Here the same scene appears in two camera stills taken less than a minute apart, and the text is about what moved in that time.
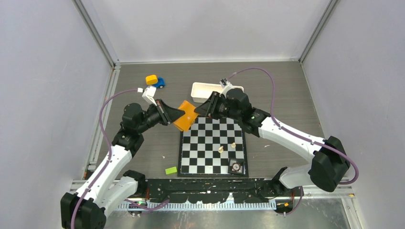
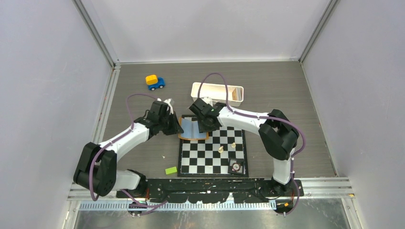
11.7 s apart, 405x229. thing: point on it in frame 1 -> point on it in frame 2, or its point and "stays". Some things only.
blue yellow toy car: (153, 80) stays
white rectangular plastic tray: (200, 92) stays
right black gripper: (208, 109) -> (203, 129)
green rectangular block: (171, 171) stays
